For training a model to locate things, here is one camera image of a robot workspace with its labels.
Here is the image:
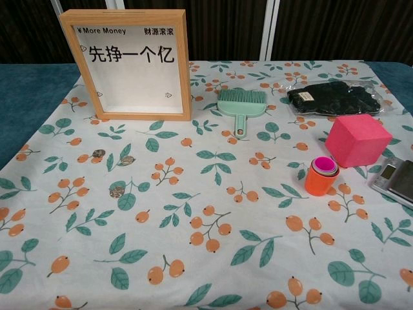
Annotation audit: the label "black gloves in plastic bag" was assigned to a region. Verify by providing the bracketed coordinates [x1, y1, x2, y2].
[279, 79, 393, 119]

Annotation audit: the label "silver digital pocket scale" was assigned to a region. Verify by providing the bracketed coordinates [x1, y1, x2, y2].
[369, 158, 413, 209]

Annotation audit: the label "magenta nested cup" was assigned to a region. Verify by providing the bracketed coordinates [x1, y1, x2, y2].
[314, 156, 336, 174]

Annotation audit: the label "floral white tablecloth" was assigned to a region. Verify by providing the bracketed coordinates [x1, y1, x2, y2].
[0, 60, 413, 310]

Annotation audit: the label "pink foam cube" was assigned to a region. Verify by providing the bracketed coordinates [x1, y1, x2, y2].
[324, 113, 394, 169]

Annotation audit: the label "orange plastic cup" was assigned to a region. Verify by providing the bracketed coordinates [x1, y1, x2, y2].
[304, 157, 340, 197]

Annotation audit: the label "mint green hand brush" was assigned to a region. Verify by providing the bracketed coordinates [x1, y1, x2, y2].
[216, 88, 268, 140]

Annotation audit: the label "wooden frame money box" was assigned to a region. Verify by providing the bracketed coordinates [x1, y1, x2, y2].
[59, 8, 192, 122]

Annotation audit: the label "white partition post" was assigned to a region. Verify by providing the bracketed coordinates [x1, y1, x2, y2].
[261, 0, 281, 61]

